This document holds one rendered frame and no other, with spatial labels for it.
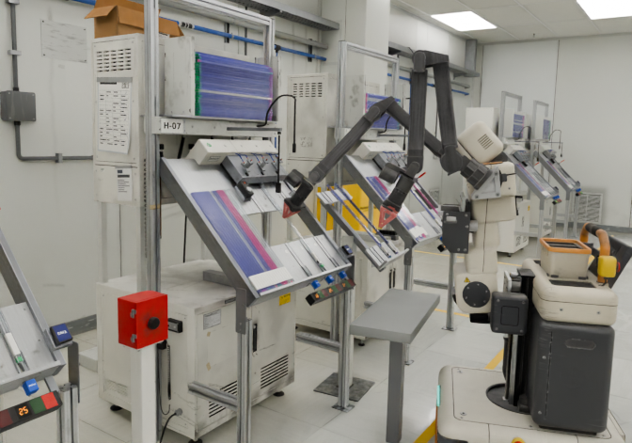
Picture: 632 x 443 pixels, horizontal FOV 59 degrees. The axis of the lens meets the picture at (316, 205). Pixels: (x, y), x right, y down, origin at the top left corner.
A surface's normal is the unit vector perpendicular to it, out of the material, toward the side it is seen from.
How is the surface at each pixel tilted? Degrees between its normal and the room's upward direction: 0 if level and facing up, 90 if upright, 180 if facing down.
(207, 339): 90
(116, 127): 93
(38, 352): 47
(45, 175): 90
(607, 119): 90
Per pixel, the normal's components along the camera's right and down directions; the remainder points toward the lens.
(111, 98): -0.57, 0.06
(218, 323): 0.83, 0.08
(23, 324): 0.62, -0.62
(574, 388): -0.22, 0.11
